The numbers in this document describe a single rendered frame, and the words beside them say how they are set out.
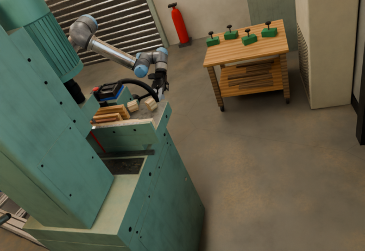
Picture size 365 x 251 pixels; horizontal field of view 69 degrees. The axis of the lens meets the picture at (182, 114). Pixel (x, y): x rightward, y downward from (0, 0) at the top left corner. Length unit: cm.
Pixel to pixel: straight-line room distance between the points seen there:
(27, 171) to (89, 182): 24
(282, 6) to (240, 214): 203
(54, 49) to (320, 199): 158
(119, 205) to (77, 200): 15
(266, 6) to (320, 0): 108
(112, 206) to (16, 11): 71
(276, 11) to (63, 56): 234
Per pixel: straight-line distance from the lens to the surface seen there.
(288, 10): 301
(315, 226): 175
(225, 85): 251
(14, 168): 88
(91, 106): 117
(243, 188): 190
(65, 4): 458
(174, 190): 139
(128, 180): 110
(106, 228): 102
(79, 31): 160
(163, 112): 115
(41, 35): 101
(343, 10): 201
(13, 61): 86
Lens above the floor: 154
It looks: 36 degrees down
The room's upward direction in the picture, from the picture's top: 22 degrees counter-clockwise
